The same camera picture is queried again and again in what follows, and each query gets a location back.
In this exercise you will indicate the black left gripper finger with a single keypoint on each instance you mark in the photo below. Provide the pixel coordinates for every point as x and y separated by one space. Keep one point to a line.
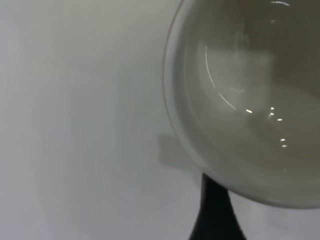
215 217

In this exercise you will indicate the red ceramic mug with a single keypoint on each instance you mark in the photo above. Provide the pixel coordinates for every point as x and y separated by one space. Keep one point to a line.
250 112

